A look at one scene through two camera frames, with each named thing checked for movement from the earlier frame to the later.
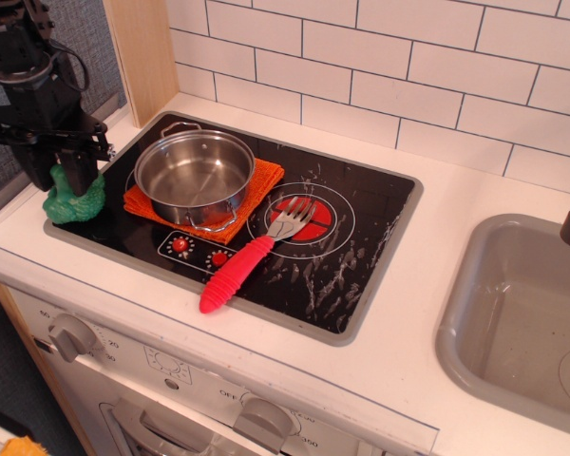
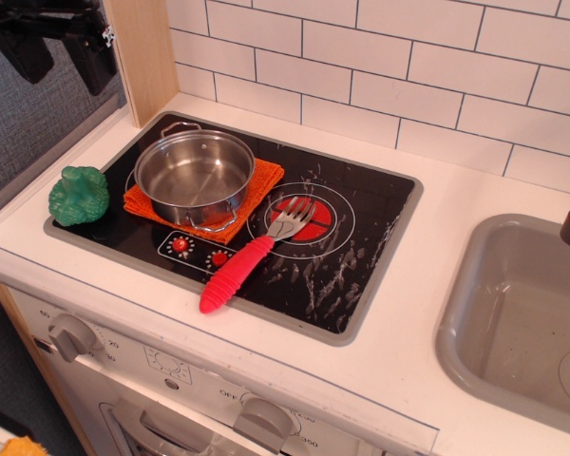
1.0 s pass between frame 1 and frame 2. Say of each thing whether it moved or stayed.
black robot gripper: moved
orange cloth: stayed
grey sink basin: stayed
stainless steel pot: stayed
